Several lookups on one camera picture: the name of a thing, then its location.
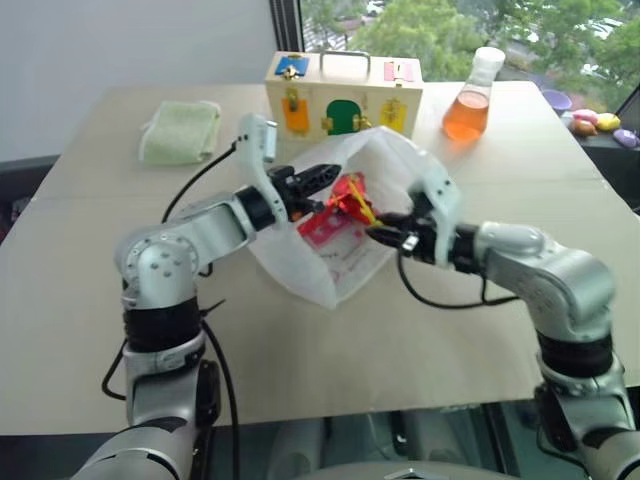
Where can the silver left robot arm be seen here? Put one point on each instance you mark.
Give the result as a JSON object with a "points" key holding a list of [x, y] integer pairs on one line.
{"points": [[160, 265]]}

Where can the purple toy food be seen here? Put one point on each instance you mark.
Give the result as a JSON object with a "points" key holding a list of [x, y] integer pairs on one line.
{"points": [[626, 138]]}

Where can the pink toy food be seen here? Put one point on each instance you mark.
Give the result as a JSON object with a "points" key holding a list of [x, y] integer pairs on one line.
{"points": [[585, 115]]}

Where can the yellow toy food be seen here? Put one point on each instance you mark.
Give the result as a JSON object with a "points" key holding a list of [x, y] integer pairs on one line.
{"points": [[609, 122]]}

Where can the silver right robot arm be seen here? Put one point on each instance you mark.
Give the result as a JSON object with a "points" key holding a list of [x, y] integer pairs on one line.
{"points": [[565, 285]]}

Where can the black side shelf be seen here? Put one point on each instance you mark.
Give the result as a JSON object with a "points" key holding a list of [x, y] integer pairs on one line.
{"points": [[610, 170]]}

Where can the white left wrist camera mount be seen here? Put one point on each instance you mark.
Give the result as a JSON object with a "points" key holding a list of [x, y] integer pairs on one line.
{"points": [[252, 145]]}

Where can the brown toy food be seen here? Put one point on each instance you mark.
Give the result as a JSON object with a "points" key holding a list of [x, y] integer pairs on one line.
{"points": [[584, 128]]}

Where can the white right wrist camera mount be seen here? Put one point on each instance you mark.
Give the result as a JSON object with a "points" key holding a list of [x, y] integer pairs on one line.
{"points": [[442, 200]]}

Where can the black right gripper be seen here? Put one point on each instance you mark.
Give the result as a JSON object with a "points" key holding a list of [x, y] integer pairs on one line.
{"points": [[420, 235]]}

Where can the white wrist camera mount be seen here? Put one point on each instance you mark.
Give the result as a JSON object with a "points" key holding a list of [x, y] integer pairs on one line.
{"points": [[252, 145], [442, 200]]}

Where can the wooden lock box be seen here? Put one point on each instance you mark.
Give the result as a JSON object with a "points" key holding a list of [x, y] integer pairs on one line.
{"points": [[345, 85]]}

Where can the white plastic bag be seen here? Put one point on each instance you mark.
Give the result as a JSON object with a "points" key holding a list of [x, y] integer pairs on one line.
{"points": [[310, 280]]}

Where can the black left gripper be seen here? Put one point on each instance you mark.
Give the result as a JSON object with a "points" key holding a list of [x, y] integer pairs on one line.
{"points": [[289, 187]]}

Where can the glass flask with orange liquid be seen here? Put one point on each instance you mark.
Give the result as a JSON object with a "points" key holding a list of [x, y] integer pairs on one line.
{"points": [[467, 115]]}

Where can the red and gold wrapper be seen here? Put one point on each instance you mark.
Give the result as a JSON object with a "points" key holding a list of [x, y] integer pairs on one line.
{"points": [[350, 197]]}

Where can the folded green towel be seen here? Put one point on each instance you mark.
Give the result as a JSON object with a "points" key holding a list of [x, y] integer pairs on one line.
{"points": [[180, 132]]}

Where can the purple bowl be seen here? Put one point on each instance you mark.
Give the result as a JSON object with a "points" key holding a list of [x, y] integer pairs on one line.
{"points": [[557, 99]]}

